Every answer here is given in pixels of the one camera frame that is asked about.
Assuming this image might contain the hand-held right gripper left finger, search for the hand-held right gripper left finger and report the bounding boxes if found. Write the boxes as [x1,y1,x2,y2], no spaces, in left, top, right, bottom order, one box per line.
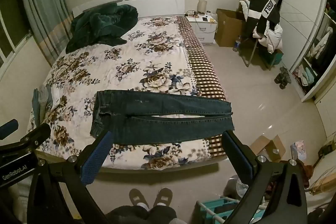
[28,131,114,224]

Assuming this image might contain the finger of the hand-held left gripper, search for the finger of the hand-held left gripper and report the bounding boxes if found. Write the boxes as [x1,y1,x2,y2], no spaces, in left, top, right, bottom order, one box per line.
[0,120,19,140]
[0,123,51,154]

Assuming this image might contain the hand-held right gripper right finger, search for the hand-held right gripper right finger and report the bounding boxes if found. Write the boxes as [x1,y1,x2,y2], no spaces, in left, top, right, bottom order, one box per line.
[222,130,307,224]

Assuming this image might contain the dark blue jeans pants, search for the dark blue jeans pants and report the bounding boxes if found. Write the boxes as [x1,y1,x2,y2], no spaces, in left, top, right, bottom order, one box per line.
[90,90,235,145]

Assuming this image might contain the grey plastic bag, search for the grey plastic bag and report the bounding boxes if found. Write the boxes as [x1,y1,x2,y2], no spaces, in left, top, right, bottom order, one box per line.
[223,175,250,199]

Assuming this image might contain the small open cardboard box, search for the small open cardboard box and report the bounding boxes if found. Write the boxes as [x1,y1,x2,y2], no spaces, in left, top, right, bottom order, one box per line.
[249,135,286,163]

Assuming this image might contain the grey green cloth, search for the grey green cloth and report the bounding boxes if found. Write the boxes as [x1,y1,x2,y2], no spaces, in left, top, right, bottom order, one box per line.
[31,84,54,125]

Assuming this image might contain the grey brown slipper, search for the grey brown slipper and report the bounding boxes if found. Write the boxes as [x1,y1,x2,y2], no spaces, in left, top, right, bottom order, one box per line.
[154,187,174,208]
[129,188,150,210]

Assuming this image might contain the teal plastic crate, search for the teal plastic crate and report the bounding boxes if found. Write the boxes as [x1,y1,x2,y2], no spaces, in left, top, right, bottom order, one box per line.
[196,199,240,224]

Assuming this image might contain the pastel printed bag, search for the pastel printed bag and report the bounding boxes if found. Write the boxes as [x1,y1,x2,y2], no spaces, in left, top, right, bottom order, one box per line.
[290,140,307,160]

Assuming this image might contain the brown clothing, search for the brown clothing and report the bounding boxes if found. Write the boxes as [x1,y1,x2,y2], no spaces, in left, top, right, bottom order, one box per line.
[299,161,314,188]

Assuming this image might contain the person's legs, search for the person's legs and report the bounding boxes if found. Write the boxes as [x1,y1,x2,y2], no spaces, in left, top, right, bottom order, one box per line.
[105,202,177,224]

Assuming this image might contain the dark plush shoe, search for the dark plush shoe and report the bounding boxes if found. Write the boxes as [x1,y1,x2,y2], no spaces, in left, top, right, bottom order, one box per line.
[280,67,292,83]
[274,73,287,89]

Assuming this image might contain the white framed window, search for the white framed window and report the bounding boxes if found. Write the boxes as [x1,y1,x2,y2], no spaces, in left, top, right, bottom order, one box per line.
[0,0,34,67]

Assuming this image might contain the green storage box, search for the green storage box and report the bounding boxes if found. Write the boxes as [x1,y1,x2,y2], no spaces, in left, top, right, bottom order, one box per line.
[270,50,284,65]

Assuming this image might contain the teal folded clothes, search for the teal folded clothes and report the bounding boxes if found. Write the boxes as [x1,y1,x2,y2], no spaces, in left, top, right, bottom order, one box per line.
[299,66,319,86]

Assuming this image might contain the brown checked bed sheet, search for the brown checked bed sheet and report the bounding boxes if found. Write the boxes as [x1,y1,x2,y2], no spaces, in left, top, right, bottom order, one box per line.
[176,16,231,159]

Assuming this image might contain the plastic water bottle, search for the plastic water bottle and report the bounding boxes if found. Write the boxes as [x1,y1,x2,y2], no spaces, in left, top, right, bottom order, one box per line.
[232,35,241,52]

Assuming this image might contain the dark green blanket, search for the dark green blanket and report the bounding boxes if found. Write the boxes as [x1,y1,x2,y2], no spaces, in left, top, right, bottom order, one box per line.
[66,3,139,54]

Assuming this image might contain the white puffy jacket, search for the white puffy jacket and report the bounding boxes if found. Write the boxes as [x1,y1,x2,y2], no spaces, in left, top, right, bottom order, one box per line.
[238,0,283,54]

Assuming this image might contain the grey green curtain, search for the grey green curtain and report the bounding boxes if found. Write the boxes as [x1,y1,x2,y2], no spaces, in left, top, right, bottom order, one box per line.
[18,0,73,67]

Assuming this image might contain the large cardboard box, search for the large cardboard box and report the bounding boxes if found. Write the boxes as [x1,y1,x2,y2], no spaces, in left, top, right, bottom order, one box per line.
[215,8,248,47]

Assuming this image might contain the white nightstand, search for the white nightstand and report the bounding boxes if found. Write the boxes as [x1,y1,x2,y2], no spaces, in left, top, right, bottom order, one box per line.
[185,15,218,45]

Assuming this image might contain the pale hanging clothes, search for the pale hanging clothes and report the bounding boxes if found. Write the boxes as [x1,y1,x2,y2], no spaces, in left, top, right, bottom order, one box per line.
[310,27,334,60]

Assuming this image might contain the black and white jacket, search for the black and white jacket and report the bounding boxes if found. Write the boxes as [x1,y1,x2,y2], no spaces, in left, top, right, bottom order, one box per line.
[245,0,281,38]

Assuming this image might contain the white wardrobe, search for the white wardrobe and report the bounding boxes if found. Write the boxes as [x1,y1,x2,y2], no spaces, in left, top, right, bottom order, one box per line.
[272,0,336,103]

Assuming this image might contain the metal frame chair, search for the metal frame chair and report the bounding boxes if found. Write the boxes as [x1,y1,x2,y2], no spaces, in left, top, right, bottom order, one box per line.
[238,1,284,70]

